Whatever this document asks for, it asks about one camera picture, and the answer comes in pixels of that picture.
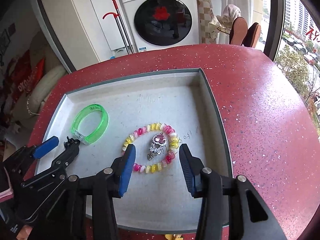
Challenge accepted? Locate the beige towel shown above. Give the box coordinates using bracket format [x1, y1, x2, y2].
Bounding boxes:
[223, 4, 242, 24]

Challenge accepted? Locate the white washing machine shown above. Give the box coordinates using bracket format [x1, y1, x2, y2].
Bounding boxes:
[117, 0, 200, 53]

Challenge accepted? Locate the red patterned cushion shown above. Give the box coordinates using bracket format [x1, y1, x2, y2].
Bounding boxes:
[32, 56, 47, 80]

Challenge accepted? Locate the grey jewelry tray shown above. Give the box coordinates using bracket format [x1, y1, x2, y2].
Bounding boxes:
[35, 67, 233, 234]

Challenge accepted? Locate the pink heart crystal pendant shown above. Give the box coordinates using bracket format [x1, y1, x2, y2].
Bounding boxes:
[146, 132, 167, 161]

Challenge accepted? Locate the person's left hand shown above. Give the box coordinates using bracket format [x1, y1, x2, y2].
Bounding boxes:
[15, 224, 34, 240]

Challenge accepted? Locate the red printed pillow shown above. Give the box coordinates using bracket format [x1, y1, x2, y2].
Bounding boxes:
[10, 50, 33, 100]

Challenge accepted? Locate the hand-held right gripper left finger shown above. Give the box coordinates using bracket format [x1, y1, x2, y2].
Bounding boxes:
[47, 144, 137, 240]

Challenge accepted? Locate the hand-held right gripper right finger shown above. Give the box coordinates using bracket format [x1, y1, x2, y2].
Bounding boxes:
[179, 144, 288, 240]

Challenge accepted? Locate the brown chair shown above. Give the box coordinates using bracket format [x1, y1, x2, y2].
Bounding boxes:
[230, 17, 248, 46]
[244, 22, 262, 48]

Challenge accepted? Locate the green translucent bangle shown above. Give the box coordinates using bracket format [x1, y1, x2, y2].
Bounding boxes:
[71, 104, 109, 146]

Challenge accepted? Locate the beige leather sofa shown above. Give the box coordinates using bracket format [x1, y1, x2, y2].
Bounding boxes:
[12, 65, 68, 130]

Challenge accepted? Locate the cream cloth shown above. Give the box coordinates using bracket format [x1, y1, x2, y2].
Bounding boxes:
[209, 15, 233, 34]

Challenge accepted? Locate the red handled mop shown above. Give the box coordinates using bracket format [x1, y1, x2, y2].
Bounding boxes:
[102, 0, 133, 55]

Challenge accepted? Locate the dark window frame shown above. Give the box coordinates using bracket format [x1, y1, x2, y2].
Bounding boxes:
[264, 0, 287, 63]

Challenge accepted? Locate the checkered panel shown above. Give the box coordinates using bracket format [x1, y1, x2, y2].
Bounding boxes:
[195, 0, 220, 44]

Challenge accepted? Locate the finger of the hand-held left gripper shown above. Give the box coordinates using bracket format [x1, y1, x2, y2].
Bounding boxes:
[21, 142, 80, 195]
[4, 135, 60, 178]

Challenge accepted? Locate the pink yellow beaded bracelet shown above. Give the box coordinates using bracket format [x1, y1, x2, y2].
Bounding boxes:
[122, 122, 180, 173]

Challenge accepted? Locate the white tall cabinet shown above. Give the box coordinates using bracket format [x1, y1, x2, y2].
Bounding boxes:
[64, 0, 140, 63]

